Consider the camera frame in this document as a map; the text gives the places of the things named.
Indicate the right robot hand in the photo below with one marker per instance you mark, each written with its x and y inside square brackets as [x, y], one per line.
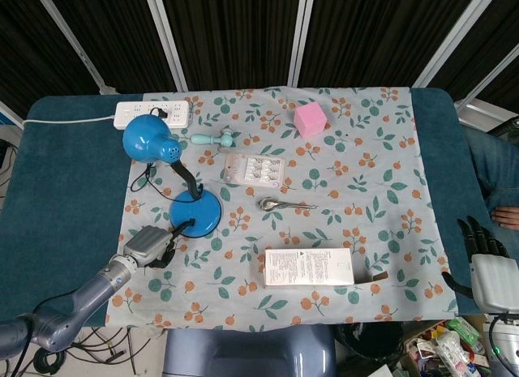
[488, 271]

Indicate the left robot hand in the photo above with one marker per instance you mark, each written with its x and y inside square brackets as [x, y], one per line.
[147, 242]

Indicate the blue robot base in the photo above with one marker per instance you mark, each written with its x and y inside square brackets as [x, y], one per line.
[249, 352]

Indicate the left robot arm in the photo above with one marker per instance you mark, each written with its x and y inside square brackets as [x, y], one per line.
[77, 300]

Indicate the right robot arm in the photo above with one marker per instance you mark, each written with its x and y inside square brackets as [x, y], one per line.
[504, 344]

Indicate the blue desk lamp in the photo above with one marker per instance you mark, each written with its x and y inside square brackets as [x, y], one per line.
[178, 182]

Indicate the green packet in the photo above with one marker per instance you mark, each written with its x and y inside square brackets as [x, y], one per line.
[464, 330]

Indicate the teal table cover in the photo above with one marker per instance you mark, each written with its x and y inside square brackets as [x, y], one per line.
[65, 198]

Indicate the person in jeans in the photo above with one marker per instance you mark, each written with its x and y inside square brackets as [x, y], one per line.
[492, 166]

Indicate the teal toy hammer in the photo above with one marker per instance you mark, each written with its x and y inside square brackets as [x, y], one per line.
[211, 139]

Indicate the white power strip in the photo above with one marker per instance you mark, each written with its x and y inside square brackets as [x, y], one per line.
[152, 114]

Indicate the clear blister pack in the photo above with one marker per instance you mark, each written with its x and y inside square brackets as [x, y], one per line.
[254, 169]

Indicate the black trash bin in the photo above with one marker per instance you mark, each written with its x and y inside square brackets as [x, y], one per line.
[371, 346]

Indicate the floral tablecloth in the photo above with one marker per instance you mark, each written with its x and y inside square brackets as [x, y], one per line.
[284, 215]

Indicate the metal spoon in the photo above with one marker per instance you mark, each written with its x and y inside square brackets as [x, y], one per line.
[284, 204]

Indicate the white cardboard box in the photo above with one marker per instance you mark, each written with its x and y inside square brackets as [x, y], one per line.
[308, 267]

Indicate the pink cube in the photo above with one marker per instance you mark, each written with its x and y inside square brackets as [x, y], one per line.
[310, 120]

